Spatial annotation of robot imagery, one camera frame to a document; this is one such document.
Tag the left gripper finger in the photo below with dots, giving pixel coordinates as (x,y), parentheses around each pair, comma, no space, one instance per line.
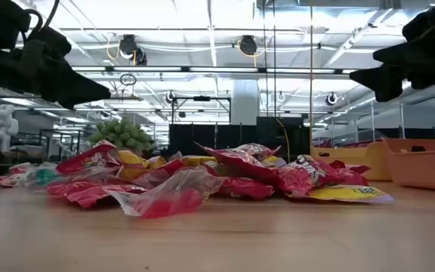
(74,90)

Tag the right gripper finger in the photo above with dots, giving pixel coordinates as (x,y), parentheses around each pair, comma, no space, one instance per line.
(410,53)
(387,81)

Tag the yellow Sour Patch candy pack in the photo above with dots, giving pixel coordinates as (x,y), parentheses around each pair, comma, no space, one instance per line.
(198,160)
(130,162)
(349,193)

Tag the clear wrapper red gummy candy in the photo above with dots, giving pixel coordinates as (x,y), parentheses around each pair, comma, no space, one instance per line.
(172,200)
(8,180)
(161,175)

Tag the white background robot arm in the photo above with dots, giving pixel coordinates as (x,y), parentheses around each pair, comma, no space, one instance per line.
(2,124)

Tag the clear wrapper teal gummy candy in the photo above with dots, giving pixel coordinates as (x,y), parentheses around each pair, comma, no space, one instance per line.
(45,177)

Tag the green succulent in white pot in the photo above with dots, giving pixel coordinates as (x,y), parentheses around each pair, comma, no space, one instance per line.
(123,134)

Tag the yellow plastic bin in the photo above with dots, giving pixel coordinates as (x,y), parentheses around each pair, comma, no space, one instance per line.
(376,162)

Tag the orange plastic bin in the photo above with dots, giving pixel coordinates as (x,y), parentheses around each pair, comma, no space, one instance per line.
(425,170)

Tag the white square column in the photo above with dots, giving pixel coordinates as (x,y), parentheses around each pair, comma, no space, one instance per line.
(244,102)

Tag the black background workstation frame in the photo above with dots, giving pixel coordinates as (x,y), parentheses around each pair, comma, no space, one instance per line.
(62,130)

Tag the black gantry frame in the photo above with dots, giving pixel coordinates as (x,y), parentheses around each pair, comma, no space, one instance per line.
(201,98)

